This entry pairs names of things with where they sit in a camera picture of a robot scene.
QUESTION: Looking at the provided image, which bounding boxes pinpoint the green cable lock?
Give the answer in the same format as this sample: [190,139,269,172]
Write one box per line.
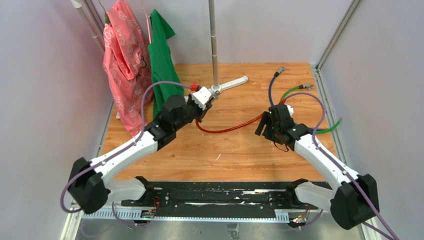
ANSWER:
[279,83,343,135]

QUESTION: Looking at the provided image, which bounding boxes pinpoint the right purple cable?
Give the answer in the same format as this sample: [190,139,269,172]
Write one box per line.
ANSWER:
[280,92,402,240]

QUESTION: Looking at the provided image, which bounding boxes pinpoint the green t-shirt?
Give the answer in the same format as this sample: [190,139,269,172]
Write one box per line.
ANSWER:
[148,9,185,117]

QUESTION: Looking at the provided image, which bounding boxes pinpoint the aluminium frame rail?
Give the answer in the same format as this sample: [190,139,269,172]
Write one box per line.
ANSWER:
[59,185,382,240]

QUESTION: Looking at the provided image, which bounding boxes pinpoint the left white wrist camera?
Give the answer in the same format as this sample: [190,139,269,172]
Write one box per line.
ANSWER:
[190,86,213,111]

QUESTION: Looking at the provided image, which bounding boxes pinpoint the white clothes rack stand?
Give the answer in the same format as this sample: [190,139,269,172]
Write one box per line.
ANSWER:
[182,0,249,104]

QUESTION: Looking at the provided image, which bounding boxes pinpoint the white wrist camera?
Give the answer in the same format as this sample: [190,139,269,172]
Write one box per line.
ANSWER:
[190,86,213,111]
[284,103,294,117]

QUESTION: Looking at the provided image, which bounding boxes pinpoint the blue cable lock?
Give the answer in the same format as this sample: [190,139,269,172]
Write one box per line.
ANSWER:
[268,66,340,134]

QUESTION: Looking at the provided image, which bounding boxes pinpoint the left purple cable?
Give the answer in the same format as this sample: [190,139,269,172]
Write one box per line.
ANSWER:
[59,80,200,228]

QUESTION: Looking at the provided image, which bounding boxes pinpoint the purple cable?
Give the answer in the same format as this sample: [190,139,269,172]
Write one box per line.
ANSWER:
[280,92,402,240]
[59,80,200,228]

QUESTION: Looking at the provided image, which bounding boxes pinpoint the pink patterned garment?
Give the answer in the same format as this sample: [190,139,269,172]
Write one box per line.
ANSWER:
[103,0,154,137]

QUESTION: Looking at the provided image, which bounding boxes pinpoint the red cable lock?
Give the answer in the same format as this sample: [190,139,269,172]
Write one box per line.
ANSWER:
[195,113,263,134]

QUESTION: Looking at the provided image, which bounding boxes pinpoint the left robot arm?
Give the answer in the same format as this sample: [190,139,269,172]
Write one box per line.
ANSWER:
[65,91,215,214]

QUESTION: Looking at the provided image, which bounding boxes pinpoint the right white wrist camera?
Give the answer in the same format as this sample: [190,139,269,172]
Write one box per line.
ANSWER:
[284,103,294,117]

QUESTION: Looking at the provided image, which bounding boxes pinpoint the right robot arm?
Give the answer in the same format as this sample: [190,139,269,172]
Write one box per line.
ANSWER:
[255,103,380,230]

